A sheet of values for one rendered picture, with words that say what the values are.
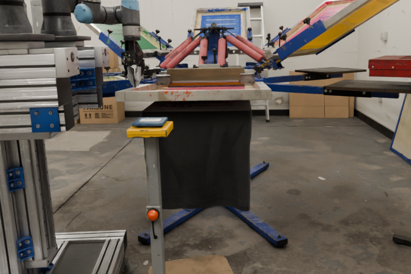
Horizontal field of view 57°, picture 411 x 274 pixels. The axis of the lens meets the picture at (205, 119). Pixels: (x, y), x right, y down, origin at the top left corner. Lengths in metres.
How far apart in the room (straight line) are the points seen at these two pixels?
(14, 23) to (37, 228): 0.82
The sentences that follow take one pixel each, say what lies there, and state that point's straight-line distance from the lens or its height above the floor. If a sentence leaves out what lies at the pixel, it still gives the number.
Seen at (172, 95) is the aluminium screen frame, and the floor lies 1.03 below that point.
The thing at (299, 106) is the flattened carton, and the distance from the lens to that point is 6.14.
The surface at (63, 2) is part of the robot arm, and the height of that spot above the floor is 1.40.
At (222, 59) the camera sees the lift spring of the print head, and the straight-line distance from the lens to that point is 2.49.
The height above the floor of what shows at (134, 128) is 0.95.
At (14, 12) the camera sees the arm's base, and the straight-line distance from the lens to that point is 1.33.
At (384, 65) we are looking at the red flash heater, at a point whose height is 1.07.
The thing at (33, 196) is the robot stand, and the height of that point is 0.64.
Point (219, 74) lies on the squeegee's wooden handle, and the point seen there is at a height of 1.05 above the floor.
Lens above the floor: 1.22
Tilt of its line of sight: 12 degrees down
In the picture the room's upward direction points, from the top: 2 degrees counter-clockwise
